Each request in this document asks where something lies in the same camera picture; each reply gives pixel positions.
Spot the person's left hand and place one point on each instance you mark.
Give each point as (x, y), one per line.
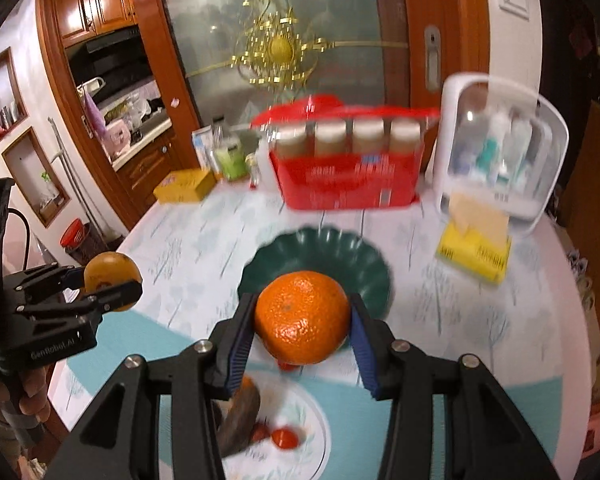
(35, 395)

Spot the green label glass bottle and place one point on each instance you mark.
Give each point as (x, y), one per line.
(231, 160)

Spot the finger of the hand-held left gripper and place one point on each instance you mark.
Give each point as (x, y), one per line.
(75, 276)
(115, 296)

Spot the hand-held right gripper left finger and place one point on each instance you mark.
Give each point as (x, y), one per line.
(236, 355)

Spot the yellow tissue pack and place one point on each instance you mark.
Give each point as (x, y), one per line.
(475, 250)

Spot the wooden wall cabinet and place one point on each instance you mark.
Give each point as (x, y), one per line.
(92, 2)

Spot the yellow cardboard box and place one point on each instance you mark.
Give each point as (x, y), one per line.
(185, 185)

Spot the black range hood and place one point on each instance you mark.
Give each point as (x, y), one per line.
(112, 52)

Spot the yellow orange with sticker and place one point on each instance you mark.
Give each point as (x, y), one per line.
(111, 270)

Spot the white patterned plate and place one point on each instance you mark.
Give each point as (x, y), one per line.
(300, 410)

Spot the brown paper cup stack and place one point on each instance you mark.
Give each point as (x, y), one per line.
(292, 140)
(331, 138)
(369, 136)
(406, 136)

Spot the small gold-lid glass jar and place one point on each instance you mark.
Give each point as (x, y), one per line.
(252, 172)

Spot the dark green scalloped plate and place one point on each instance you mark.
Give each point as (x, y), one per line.
(325, 255)

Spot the white and blue carton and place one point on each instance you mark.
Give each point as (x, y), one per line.
(202, 147)

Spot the red cherry tomato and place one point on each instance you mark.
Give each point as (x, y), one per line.
(285, 437)
(286, 366)
(260, 431)

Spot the red paper cup bag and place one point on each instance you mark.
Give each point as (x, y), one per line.
(350, 180)

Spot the white clear-front storage box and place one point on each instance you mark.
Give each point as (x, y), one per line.
(500, 150)

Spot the frosted glass door gold ornament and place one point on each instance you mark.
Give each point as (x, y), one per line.
(300, 35)

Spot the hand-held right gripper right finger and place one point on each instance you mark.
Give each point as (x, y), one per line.
(365, 355)

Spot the large orange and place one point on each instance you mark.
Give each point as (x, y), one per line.
(302, 317)

